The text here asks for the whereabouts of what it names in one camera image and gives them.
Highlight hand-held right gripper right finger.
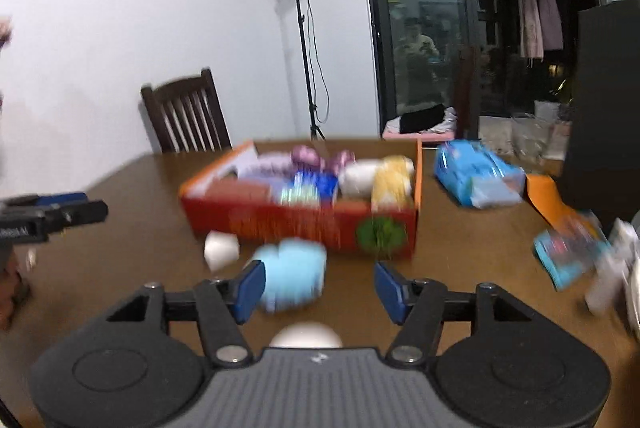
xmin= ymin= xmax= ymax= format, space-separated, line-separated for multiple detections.
xmin=374 ymin=261 xmax=533 ymax=366

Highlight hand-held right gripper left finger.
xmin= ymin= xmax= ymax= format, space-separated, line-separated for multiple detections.
xmin=105 ymin=259 xmax=266 ymax=366

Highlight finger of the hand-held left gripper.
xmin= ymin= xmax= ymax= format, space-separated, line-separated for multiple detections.
xmin=39 ymin=201 xmax=109 ymax=235
xmin=10 ymin=192 xmax=89 ymax=209

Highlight orange cardboard box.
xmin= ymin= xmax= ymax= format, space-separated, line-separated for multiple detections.
xmin=179 ymin=139 xmax=423 ymax=261

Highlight yellow soft cloth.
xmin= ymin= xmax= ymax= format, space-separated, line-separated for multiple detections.
xmin=371 ymin=155 xmax=416 ymax=211

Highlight blue shiny packet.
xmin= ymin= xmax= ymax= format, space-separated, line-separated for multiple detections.
xmin=280 ymin=170 xmax=338 ymax=209

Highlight white cloth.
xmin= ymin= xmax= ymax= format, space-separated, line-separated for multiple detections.
xmin=387 ymin=106 xmax=459 ymax=133
xmin=339 ymin=159 xmax=378 ymax=197

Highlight pink shiny soft ball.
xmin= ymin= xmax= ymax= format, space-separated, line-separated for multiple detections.
xmin=325 ymin=150 xmax=356 ymax=175
xmin=291 ymin=145 xmax=321 ymax=169

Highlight white round soft ball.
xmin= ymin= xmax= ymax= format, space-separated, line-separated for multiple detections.
xmin=270 ymin=323 xmax=344 ymax=350

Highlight small white cup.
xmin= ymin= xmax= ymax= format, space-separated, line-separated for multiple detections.
xmin=204 ymin=231 xmax=241 ymax=272

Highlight lilac fluffy towel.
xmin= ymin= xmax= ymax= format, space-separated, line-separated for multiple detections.
xmin=249 ymin=155 xmax=301 ymax=185

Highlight blue tissue pack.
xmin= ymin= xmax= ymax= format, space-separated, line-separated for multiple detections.
xmin=433 ymin=139 xmax=527 ymax=209

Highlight dark wooden chair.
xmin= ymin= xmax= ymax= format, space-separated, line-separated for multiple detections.
xmin=141 ymin=68 xmax=233 ymax=153

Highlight pink seat cushion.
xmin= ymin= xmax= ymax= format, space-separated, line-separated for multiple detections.
xmin=382 ymin=130 xmax=456 ymax=141

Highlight black folded garment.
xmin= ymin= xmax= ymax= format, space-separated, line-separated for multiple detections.
xmin=398 ymin=104 xmax=447 ymax=133

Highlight white folded cloth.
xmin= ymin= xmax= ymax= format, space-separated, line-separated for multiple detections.
xmin=387 ymin=106 xmax=459 ymax=133

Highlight orange box lid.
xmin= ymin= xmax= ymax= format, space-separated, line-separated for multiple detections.
xmin=522 ymin=174 xmax=601 ymax=229

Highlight blue snack packet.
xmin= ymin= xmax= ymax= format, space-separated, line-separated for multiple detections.
xmin=532 ymin=213 xmax=613 ymax=291

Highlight white storage box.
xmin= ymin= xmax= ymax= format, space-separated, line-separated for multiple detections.
xmin=534 ymin=100 xmax=562 ymax=125

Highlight black paper bag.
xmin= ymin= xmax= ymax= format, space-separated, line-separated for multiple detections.
xmin=562 ymin=0 xmax=640 ymax=215

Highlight glass sliding door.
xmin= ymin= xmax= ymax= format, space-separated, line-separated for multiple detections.
xmin=355 ymin=0 xmax=482 ymax=139

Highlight white charger cables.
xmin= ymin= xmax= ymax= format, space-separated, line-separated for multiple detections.
xmin=585 ymin=218 xmax=640 ymax=319

